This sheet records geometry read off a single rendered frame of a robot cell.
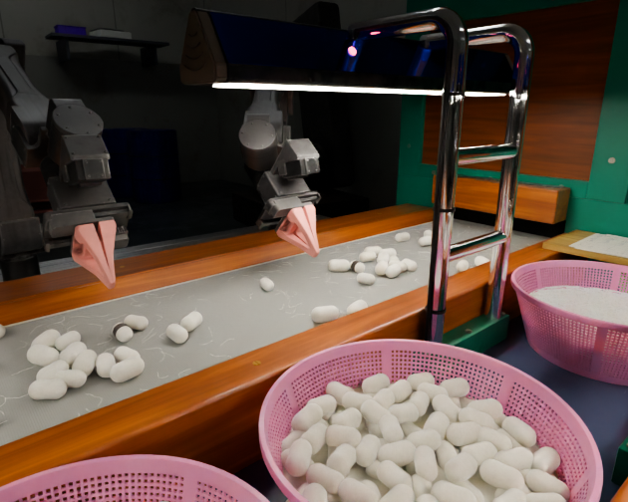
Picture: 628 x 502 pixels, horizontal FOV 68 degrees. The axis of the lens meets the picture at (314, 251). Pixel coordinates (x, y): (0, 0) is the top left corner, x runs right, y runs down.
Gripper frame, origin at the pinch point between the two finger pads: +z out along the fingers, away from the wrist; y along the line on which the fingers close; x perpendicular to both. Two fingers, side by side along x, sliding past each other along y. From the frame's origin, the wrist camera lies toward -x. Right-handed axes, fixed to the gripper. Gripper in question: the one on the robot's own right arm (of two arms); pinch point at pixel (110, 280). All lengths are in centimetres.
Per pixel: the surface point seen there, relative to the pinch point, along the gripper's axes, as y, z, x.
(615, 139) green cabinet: 87, 9, -27
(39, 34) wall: 119, -508, 302
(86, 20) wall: 171, -519, 286
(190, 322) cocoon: 7.4, 8.1, 0.8
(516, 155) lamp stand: 46, 11, -28
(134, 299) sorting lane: 5.8, -3.0, 12.2
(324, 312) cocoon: 22.0, 14.8, -5.4
